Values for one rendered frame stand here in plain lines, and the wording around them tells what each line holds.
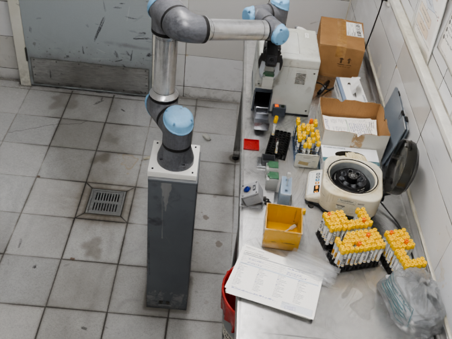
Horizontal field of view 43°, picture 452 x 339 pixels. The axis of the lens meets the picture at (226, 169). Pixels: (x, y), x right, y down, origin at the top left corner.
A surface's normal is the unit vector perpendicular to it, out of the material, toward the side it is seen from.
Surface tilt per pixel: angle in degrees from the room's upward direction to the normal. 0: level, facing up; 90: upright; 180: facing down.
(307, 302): 0
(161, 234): 90
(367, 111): 88
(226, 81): 90
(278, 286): 0
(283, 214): 90
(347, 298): 0
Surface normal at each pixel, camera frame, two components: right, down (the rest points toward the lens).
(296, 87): -0.04, 0.66
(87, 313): 0.10, -0.74
